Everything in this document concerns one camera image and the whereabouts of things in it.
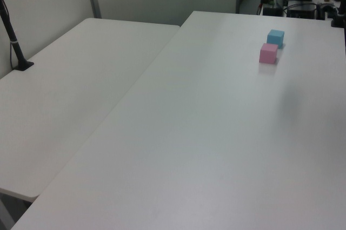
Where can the blue cube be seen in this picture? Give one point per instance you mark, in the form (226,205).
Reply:
(275,37)

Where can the black table clamp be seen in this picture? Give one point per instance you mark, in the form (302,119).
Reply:
(338,18)

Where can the black camera stand pole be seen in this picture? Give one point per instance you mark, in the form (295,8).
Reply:
(13,41)

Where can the pink cube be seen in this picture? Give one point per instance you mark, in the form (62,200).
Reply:
(267,54)

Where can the black electronics box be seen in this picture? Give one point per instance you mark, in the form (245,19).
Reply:
(301,12)

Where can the white side table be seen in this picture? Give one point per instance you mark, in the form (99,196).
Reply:
(67,84)

